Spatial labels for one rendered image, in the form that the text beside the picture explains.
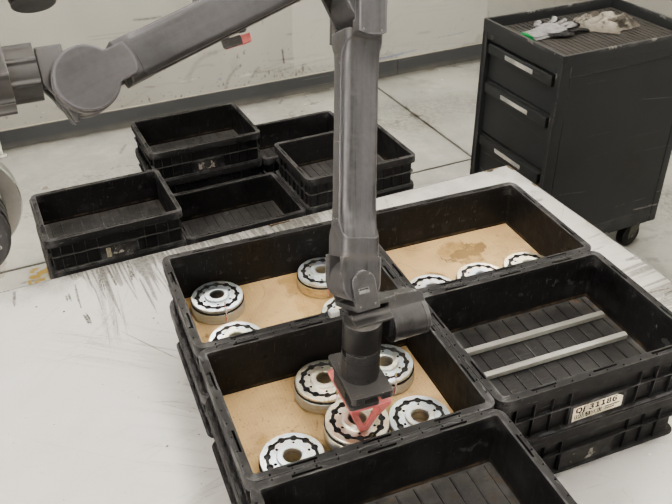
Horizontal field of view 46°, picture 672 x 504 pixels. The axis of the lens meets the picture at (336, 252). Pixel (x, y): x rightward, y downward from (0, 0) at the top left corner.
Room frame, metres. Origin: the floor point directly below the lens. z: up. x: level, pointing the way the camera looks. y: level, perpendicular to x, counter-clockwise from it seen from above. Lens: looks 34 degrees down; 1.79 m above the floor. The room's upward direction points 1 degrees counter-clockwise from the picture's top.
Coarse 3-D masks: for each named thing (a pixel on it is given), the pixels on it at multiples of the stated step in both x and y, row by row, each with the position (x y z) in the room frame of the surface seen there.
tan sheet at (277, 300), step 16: (256, 288) 1.30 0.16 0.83; (272, 288) 1.30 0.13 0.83; (288, 288) 1.30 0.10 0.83; (256, 304) 1.25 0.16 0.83; (272, 304) 1.25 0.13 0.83; (288, 304) 1.25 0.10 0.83; (304, 304) 1.25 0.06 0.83; (320, 304) 1.25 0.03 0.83; (240, 320) 1.20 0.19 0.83; (256, 320) 1.20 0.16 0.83; (272, 320) 1.20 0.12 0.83; (288, 320) 1.20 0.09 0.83; (208, 336) 1.15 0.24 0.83
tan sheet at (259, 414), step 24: (264, 384) 1.02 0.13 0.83; (288, 384) 1.02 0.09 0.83; (432, 384) 1.02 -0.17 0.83; (240, 408) 0.96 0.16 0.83; (264, 408) 0.96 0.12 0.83; (288, 408) 0.96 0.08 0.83; (240, 432) 0.91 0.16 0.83; (264, 432) 0.91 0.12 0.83; (288, 432) 0.91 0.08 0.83; (312, 432) 0.91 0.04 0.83
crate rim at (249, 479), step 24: (264, 336) 1.03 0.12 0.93; (456, 360) 0.97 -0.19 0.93; (216, 384) 0.92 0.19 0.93; (480, 384) 0.91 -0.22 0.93; (216, 408) 0.87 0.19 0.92; (480, 408) 0.86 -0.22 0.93; (408, 432) 0.81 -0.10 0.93; (240, 456) 0.77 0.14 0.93; (312, 456) 0.77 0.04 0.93; (336, 456) 0.77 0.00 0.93
